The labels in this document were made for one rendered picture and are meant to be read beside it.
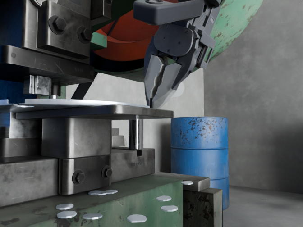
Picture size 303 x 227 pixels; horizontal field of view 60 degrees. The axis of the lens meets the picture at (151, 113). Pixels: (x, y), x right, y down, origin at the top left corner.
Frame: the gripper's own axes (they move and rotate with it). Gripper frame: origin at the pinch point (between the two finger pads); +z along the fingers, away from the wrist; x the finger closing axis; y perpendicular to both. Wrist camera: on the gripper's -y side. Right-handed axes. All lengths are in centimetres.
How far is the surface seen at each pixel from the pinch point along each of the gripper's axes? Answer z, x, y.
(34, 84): 6.1, 23.9, -6.5
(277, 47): -81, 67, 325
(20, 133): 13.7, 17.0, -10.6
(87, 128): 7.3, 5.4, -7.0
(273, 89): -30, 49, 325
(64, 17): -8.4, 19.9, -6.9
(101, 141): 9.2, 4.4, -3.7
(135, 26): -16, 38, 32
